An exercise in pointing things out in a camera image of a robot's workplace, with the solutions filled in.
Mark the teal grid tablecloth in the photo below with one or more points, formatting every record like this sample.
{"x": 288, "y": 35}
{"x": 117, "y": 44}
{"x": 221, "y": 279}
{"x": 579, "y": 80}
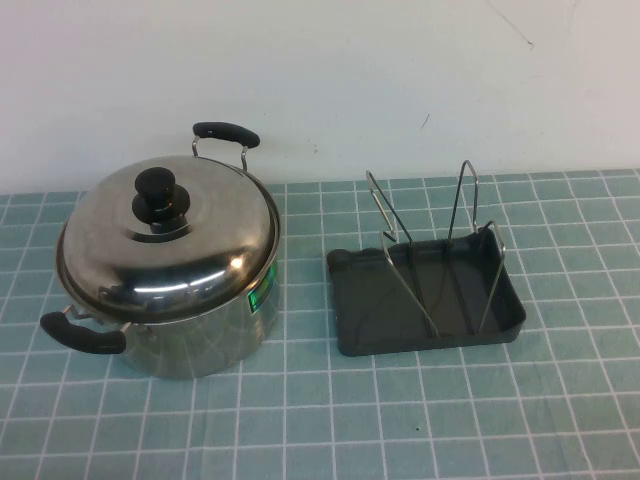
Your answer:
{"x": 320, "y": 425}

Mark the steel pot lid black knob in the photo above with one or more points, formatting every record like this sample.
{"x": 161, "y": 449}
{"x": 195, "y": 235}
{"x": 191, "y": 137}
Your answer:
{"x": 210, "y": 240}

